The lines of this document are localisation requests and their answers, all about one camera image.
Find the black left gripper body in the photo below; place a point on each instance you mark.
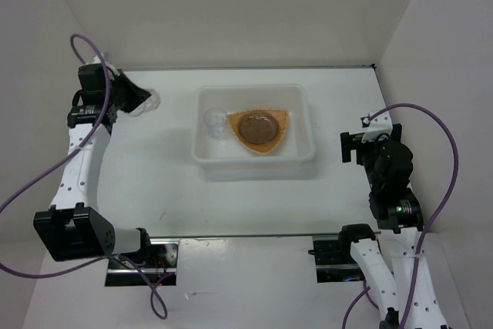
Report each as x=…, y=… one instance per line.
x=112, y=99

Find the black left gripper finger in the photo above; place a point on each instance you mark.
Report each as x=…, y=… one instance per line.
x=130, y=91
x=132, y=108

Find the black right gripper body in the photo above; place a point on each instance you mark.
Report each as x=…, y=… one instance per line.
x=372, y=174

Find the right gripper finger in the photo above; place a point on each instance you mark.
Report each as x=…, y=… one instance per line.
x=351, y=140
x=346, y=154

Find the clear plastic cup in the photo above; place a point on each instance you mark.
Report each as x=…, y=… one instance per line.
x=215, y=120
x=150, y=104

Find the woven bamboo fan tray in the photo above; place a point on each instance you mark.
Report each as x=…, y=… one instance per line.
x=282, y=115

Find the smoky glass plate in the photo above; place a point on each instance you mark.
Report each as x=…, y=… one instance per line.
x=258, y=127

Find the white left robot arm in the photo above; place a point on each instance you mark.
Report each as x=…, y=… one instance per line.
x=93, y=240

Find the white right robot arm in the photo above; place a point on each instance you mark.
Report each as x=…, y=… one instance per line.
x=243, y=245

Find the translucent plastic bin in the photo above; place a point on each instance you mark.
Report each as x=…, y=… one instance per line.
x=228, y=160

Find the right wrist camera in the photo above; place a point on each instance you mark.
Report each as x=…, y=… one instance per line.
x=376, y=126

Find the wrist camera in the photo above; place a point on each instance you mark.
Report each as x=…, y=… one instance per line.
x=376, y=126
x=99, y=59

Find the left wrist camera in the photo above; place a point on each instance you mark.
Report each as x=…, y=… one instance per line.
x=99, y=59

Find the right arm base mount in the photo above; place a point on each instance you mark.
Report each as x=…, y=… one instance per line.
x=333, y=264

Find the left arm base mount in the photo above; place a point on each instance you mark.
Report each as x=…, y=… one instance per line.
x=159, y=267

